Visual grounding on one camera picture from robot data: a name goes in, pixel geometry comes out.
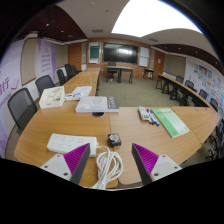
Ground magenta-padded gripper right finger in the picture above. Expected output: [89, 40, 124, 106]
[130, 143, 183, 186]

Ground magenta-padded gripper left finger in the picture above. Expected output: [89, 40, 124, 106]
[39, 143, 92, 186]

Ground dark charger block orange ports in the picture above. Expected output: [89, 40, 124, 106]
[107, 132, 123, 148]

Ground white power strip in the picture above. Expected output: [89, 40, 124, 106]
[46, 133, 99, 158]

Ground green booklet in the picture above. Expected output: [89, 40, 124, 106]
[151, 107, 190, 139]

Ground red whiteboard marker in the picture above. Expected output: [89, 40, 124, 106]
[145, 114, 154, 126]

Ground blue whiteboard marker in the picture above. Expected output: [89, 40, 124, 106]
[146, 108, 161, 127]

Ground white open cardboard box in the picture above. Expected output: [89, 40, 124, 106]
[38, 85, 66, 110]

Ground white and blue packet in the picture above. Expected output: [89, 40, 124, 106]
[63, 92, 82, 102]

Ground white book dark spine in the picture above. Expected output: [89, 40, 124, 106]
[74, 96, 121, 114]

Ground black mesh office chair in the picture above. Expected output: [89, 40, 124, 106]
[34, 74, 56, 98]
[7, 87, 39, 136]

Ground white printed paper sheets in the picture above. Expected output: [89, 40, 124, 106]
[71, 85, 93, 98]

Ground long wooden side table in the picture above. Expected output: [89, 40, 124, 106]
[155, 73, 211, 108]

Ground group of black side chairs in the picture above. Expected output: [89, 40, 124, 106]
[174, 75, 224, 161]

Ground row of black chairs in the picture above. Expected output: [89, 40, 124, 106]
[55, 63, 83, 87]

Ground small dark side desk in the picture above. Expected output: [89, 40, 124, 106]
[143, 68, 155, 80]

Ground wooden door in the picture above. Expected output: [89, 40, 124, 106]
[67, 43, 83, 72]
[152, 49, 165, 80]

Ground dark desk with chair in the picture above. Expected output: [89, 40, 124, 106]
[105, 65, 135, 85]

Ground bright ceiling light panel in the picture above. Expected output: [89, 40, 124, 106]
[110, 0, 204, 38]

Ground white coiled power cable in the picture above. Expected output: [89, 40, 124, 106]
[90, 145, 124, 190]

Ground wide purple wall banner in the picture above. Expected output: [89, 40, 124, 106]
[0, 39, 25, 159]

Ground colourful wall poster display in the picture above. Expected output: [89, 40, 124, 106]
[184, 58, 224, 116]

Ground narrow purple wall banner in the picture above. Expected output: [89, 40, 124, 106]
[34, 37, 58, 84]

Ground white wall whiteboard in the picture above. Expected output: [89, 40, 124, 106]
[138, 46, 151, 68]

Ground green-tinted wall whiteboard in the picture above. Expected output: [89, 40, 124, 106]
[88, 41, 101, 65]

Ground large black wall screen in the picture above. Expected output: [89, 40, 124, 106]
[102, 42, 139, 66]

